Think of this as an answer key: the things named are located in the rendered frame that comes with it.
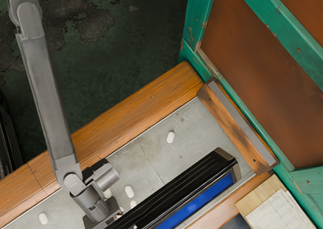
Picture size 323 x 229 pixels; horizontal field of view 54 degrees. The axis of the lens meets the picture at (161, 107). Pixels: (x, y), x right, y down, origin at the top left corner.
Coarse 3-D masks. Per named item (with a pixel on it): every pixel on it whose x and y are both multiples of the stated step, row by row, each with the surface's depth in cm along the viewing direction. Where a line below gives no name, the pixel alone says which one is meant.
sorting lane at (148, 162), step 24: (168, 120) 100; (192, 120) 100; (144, 144) 98; (168, 144) 98; (192, 144) 98; (216, 144) 98; (120, 168) 96; (144, 168) 96; (168, 168) 96; (240, 168) 97; (120, 192) 94; (144, 192) 94; (24, 216) 92; (48, 216) 92; (72, 216) 92; (192, 216) 93
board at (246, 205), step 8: (272, 176) 92; (264, 184) 92; (272, 184) 92; (280, 184) 92; (248, 192) 92; (256, 192) 91; (264, 192) 91; (272, 192) 91; (240, 200) 91; (248, 200) 91; (256, 200) 91; (264, 200) 91; (240, 208) 90; (248, 208) 90; (248, 224) 89; (312, 224) 89
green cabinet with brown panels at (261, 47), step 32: (192, 0) 76; (224, 0) 66; (256, 0) 55; (288, 0) 50; (320, 0) 44; (192, 32) 87; (224, 32) 74; (256, 32) 62; (288, 32) 52; (320, 32) 48; (224, 64) 84; (256, 64) 70; (288, 64) 59; (320, 64) 50; (256, 96) 79; (288, 96) 66; (320, 96) 57; (256, 128) 87; (288, 128) 74; (320, 128) 63; (288, 160) 84; (320, 160) 70; (320, 192) 76
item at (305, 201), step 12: (180, 48) 104; (180, 60) 111; (192, 60) 101; (204, 72) 97; (276, 168) 91; (288, 180) 89; (300, 192) 86; (300, 204) 92; (312, 204) 85; (312, 216) 89
